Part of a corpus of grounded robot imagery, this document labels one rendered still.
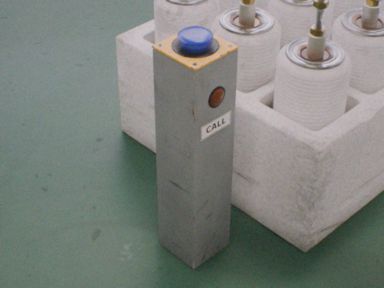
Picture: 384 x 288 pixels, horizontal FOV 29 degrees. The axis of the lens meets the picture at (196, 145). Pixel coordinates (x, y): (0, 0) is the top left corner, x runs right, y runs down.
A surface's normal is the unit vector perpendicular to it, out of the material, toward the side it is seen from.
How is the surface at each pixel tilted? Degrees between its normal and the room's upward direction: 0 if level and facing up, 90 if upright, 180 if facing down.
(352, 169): 90
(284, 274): 0
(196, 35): 0
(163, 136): 90
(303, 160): 90
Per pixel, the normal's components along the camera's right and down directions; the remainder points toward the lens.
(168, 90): -0.71, 0.43
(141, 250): 0.00, -0.79
